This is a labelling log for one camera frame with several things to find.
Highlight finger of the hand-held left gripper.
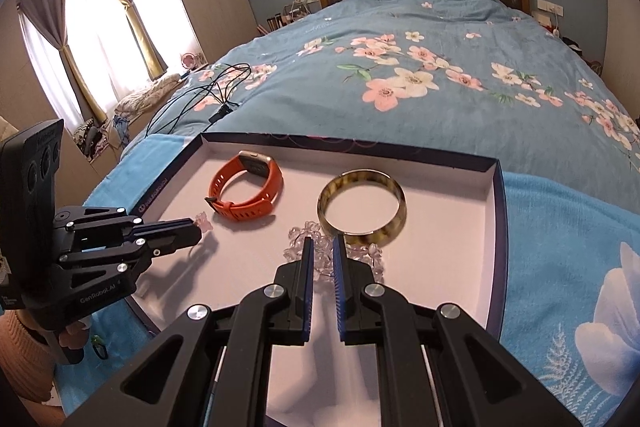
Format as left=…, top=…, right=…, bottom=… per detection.
left=54, top=206, right=197, bottom=241
left=59, top=229, right=204, bottom=276

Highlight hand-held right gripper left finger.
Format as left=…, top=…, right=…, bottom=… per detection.
left=60, top=238, right=316, bottom=427

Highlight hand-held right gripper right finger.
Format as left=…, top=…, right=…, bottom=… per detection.
left=331, top=234, right=585, bottom=427

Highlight clear crystal bead bracelet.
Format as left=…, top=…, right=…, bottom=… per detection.
left=282, top=219, right=386, bottom=285

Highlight shallow white box tray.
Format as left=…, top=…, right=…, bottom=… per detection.
left=122, top=132, right=512, bottom=427

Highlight person's left forearm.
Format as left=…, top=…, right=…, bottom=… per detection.
left=0, top=307, right=60, bottom=404

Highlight person's left hand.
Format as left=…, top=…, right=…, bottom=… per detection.
left=57, top=316, right=94, bottom=350

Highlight tortoiseshell bangle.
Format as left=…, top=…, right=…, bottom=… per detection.
left=317, top=170, right=407, bottom=248

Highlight orange smartwatch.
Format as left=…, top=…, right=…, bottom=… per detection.
left=205, top=150, right=286, bottom=224

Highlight pile of clothes by window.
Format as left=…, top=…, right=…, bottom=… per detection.
left=72, top=114, right=131, bottom=162

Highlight folded floral quilt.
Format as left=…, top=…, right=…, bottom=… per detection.
left=115, top=74, right=181, bottom=115

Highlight blue floral duvet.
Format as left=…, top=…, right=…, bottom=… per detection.
left=120, top=0, right=640, bottom=228

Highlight light blue flower towel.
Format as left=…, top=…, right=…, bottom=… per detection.
left=52, top=133, right=640, bottom=427

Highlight cosmetics on bedside table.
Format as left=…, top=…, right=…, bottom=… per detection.
left=257, top=4, right=316, bottom=34

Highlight dark clothes beside bed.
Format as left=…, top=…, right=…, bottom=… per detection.
left=560, top=36, right=603, bottom=70

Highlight black cable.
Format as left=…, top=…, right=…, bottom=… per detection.
left=145, top=63, right=253, bottom=138

